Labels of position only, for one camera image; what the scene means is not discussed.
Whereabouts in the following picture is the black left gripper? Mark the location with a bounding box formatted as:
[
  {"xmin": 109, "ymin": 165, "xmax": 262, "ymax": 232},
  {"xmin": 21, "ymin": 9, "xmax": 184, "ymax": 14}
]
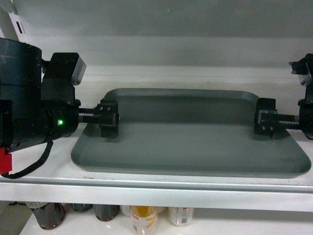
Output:
[{"xmin": 14, "ymin": 52, "xmax": 120, "ymax": 149}]

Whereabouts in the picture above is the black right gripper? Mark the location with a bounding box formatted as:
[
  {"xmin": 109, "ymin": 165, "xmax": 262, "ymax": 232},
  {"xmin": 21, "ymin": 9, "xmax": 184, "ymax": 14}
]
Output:
[{"xmin": 254, "ymin": 84, "xmax": 313, "ymax": 140}]

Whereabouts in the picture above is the silver grey metal tray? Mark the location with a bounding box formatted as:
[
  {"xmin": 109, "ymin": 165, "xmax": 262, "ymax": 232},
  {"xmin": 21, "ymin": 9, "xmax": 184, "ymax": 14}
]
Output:
[{"xmin": 71, "ymin": 88, "xmax": 311, "ymax": 178}]

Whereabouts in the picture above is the white upper shelf board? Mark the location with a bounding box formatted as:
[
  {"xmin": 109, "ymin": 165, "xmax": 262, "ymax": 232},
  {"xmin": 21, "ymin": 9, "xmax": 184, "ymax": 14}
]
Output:
[{"xmin": 0, "ymin": 70, "xmax": 313, "ymax": 212}]

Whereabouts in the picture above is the dark tea bottle front middle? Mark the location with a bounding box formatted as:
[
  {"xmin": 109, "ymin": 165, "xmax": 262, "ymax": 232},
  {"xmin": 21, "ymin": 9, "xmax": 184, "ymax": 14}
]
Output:
[{"xmin": 93, "ymin": 204, "xmax": 119, "ymax": 222}]

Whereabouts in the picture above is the dark tea bottle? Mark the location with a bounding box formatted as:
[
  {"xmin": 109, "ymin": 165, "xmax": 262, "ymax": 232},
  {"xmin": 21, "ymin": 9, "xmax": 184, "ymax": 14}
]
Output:
[
  {"xmin": 26, "ymin": 202, "xmax": 66, "ymax": 230},
  {"xmin": 93, "ymin": 204, "xmax": 119, "ymax": 222}
]

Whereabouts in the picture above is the orange juice bottle front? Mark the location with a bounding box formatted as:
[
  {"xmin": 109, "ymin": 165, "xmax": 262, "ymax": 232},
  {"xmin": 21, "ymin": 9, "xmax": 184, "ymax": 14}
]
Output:
[{"xmin": 131, "ymin": 206, "xmax": 158, "ymax": 235}]

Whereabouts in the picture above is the dark tea bottle front left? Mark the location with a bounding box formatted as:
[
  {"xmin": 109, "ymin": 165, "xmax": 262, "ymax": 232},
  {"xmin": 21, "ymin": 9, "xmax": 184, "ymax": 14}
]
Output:
[{"xmin": 26, "ymin": 202, "xmax": 66, "ymax": 230}]

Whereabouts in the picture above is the yellow juice bottle right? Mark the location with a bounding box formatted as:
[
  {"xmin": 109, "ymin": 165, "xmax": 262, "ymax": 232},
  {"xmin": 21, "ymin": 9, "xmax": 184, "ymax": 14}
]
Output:
[{"xmin": 168, "ymin": 207, "xmax": 194, "ymax": 227}]

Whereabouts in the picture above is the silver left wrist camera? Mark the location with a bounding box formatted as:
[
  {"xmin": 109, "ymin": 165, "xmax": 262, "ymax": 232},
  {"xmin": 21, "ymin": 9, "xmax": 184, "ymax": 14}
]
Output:
[{"xmin": 70, "ymin": 56, "xmax": 87, "ymax": 86}]

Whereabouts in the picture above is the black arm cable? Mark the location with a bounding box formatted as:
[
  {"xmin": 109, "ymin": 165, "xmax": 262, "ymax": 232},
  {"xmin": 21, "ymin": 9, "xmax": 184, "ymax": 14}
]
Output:
[{"xmin": 0, "ymin": 141, "xmax": 54, "ymax": 179}]

